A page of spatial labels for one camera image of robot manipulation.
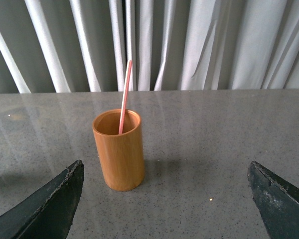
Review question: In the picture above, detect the grey pleated curtain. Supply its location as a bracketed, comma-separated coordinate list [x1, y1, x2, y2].
[0, 0, 299, 93]

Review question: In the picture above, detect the pink white chopstick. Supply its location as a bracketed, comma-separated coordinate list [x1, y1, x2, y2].
[119, 60, 133, 134]

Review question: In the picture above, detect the orange bamboo chopstick holder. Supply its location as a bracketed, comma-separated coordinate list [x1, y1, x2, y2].
[92, 109, 145, 191]

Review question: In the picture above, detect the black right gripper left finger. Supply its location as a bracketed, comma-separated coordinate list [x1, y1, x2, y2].
[0, 160, 84, 239]

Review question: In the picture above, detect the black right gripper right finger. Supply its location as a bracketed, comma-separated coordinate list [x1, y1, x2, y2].
[247, 161, 299, 239]

